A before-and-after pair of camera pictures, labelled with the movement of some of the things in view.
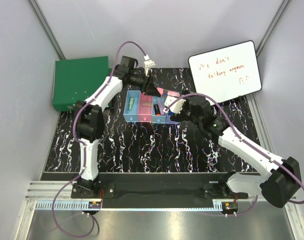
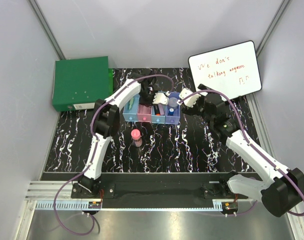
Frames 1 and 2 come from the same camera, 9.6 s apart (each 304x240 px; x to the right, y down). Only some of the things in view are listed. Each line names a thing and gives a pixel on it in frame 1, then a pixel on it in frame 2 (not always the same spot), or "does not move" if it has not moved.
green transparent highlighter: [130, 103] does not move
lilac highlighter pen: [161, 107] does not move
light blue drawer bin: [131, 106] does not move
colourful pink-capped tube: [166, 92] -> [136, 139]
